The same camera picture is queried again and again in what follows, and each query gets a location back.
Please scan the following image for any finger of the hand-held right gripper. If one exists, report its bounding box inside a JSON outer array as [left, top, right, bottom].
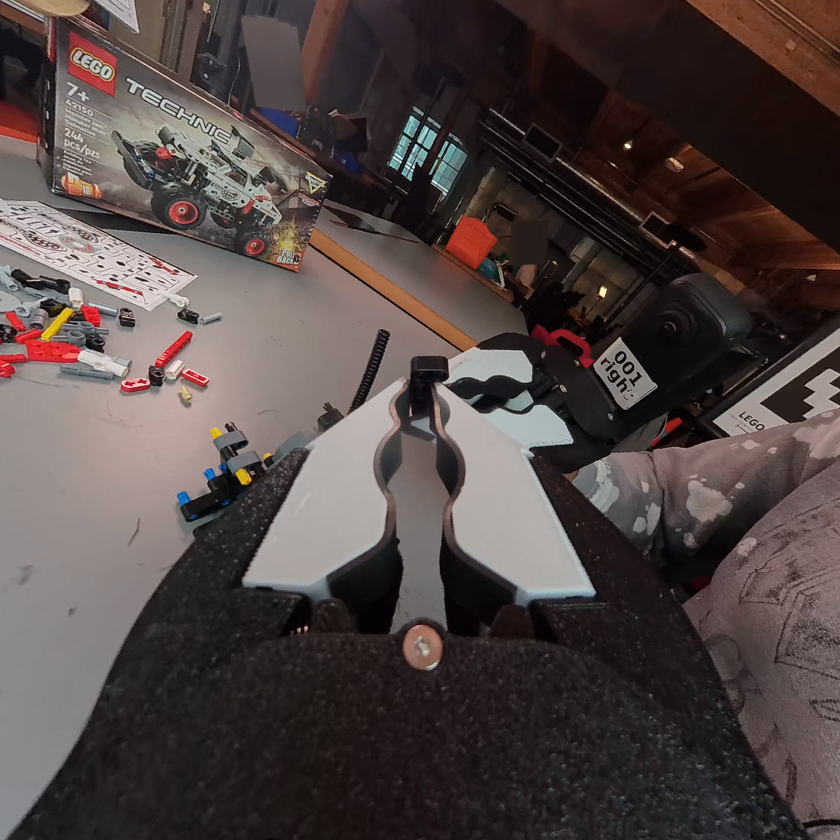
[[448, 349, 547, 403], [472, 394, 575, 455]]

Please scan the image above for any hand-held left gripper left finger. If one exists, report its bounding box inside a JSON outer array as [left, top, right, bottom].
[[243, 378, 414, 635]]

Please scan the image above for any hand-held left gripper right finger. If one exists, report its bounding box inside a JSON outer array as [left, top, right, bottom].
[[430, 382, 597, 635]]

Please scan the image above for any black toy connector piece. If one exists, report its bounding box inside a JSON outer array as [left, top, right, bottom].
[[409, 354, 451, 421]]

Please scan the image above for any grey black toy brick assembly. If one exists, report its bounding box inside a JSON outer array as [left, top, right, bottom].
[[176, 403, 345, 526]]

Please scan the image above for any person's right forearm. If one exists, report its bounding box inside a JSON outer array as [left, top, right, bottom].
[[571, 407, 840, 585]]

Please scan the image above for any grey desk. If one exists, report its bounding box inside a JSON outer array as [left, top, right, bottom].
[[0, 134, 529, 834]]

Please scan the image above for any orange plastic bin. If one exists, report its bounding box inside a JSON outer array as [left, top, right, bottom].
[[446, 217, 498, 270]]

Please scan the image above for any grey table with wooden edge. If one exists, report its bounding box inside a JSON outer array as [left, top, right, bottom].
[[308, 200, 529, 352]]

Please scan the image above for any paned window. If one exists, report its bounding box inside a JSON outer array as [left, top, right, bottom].
[[387, 105, 470, 191]]

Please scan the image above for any person's grey patterned clothing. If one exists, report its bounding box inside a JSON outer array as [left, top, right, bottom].
[[679, 453, 840, 840]]

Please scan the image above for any pile of small toy pieces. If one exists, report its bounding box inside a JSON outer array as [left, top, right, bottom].
[[0, 262, 224, 404]]

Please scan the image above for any white sticker sheet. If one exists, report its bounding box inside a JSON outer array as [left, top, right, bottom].
[[0, 199, 198, 311]]

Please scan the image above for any toy truck cardboard box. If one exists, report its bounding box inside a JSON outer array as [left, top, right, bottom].
[[36, 16, 333, 272]]

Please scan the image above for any red tray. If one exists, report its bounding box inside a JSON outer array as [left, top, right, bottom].
[[0, 101, 46, 142]]

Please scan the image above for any white paper sheet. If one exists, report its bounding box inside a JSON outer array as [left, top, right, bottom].
[[92, 0, 142, 34]]

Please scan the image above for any black ribbed toy hose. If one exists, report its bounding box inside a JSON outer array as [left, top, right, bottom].
[[346, 328, 392, 416]]

